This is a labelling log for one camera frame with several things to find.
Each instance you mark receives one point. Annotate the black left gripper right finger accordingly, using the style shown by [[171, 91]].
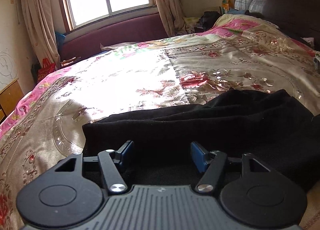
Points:
[[215, 164]]

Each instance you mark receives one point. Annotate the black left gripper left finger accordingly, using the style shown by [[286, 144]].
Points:
[[68, 176]]

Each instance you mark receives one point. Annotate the black pants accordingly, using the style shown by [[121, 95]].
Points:
[[274, 127]]

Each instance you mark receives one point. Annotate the brown tray on bench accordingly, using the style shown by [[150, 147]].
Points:
[[71, 61]]

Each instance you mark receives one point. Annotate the floral satin bedspread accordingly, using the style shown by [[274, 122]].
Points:
[[240, 52]]

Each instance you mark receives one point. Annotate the red bag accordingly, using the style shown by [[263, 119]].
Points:
[[47, 68]]

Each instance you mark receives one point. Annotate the wooden cabinet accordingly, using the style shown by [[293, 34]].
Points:
[[9, 98]]

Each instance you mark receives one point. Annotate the blue bag by window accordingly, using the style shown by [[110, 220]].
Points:
[[60, 38]]

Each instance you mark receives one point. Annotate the maroon upholstered window bench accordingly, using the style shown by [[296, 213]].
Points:
[[140, 29]]

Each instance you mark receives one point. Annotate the black clothes pile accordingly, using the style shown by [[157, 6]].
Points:
[[208, 19]]

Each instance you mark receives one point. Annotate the yellow orange box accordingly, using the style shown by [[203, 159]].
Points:
[[226, 6]]

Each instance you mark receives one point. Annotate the dark wooden headboard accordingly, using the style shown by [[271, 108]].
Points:
[[300, 17]]

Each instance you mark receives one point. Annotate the beige left curtain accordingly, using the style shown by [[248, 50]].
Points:
[[38, 18]]

